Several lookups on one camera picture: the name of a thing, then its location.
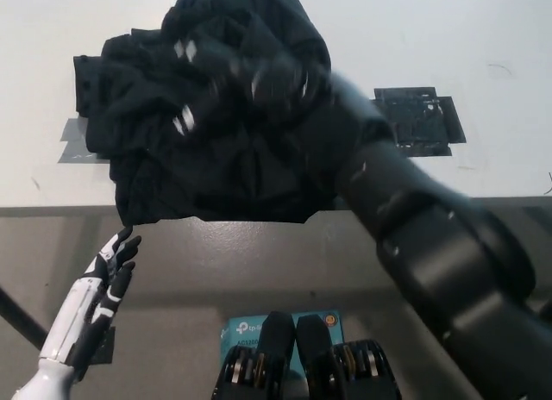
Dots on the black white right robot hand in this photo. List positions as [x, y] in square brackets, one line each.
[280, 89]

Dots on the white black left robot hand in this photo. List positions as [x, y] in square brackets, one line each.
[90, 305]

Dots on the black Columbia jacket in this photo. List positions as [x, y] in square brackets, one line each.
[172, 167]

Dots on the black table tape patch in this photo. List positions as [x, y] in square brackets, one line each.
[418, 124]

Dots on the teal tp-link cardboard box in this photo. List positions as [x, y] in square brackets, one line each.
[246, 331]

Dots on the grey table tape patch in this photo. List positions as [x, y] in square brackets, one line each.
[73, 145]

